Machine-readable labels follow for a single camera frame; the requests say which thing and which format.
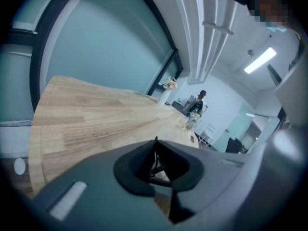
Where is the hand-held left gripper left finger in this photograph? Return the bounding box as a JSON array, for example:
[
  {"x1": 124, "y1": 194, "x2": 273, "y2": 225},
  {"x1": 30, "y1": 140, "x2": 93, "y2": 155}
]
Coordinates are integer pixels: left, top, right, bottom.
[{"x1": 33, "y1": 136, "x2": 173, "y2": 231}]

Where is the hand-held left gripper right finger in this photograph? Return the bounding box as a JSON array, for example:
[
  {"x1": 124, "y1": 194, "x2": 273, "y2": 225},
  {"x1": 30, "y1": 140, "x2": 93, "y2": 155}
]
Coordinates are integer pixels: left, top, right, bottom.
[{"x1": 156, "y1": 138, "x2": 250, "y2": 223}]

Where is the black office chair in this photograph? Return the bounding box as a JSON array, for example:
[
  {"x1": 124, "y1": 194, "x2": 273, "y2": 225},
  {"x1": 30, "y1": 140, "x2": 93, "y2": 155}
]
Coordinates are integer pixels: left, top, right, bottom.
[{"x1": 226, "y1": 137, "x2": 248, "y2": 154}]

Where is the clear glass bottle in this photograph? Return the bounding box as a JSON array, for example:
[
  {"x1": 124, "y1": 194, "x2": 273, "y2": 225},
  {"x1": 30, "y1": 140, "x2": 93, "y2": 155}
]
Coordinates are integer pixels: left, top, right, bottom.
[{"x1": 185, "y1": 111, "x2": 201, "y2": 131}]

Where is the wooden table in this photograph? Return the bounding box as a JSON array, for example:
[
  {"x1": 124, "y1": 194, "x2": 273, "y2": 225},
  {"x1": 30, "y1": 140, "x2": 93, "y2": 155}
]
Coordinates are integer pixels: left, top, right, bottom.
[{"x1": 28, "y1": 75, "x2": 200, "y2": 199}]

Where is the white round disc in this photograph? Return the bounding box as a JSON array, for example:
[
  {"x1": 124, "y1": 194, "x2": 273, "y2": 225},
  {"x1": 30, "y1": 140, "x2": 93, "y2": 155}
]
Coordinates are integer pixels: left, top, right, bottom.
[{"x1": 13, "y1": 157, "x2": 26, "y2": 176}]

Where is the white vase with flowers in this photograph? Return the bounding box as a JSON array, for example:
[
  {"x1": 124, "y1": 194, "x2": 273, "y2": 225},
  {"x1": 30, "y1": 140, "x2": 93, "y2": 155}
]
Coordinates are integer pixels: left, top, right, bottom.
[{"x1": 157, "y1": 77, "x2": 179, "y2": 106}]

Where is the white harness vest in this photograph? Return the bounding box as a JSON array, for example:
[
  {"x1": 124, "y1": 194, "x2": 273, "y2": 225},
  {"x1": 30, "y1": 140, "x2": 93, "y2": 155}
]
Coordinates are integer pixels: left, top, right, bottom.
[{"x1": 274, "y1": 29, "x2": 308, "y2": 129}]

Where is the long ceiling light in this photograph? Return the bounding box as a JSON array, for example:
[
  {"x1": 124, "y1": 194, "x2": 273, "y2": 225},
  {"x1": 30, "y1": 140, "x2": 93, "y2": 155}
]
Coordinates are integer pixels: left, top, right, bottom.
[{"x1": 244, "y1": 46, "x2": 277, "y2": 75}]

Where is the black framed glass partition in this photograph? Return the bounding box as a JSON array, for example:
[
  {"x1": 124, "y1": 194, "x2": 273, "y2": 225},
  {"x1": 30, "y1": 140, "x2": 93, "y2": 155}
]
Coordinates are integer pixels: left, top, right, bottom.
[{"x1": 0, "y1": 0, "x2": 185, "y2": 127}]

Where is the person's face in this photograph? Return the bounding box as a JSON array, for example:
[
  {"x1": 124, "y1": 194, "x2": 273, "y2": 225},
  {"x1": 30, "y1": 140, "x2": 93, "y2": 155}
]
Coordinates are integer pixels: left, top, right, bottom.
[{"x1": 247, "y1": 0, "x2": 293, "y2": 32}]

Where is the white wire stool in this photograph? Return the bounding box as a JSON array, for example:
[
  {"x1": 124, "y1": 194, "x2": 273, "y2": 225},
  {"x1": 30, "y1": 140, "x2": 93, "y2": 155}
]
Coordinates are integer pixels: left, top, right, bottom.
[{"x1": 198, "y1": 123, "x2": 217, "y2": 146}]

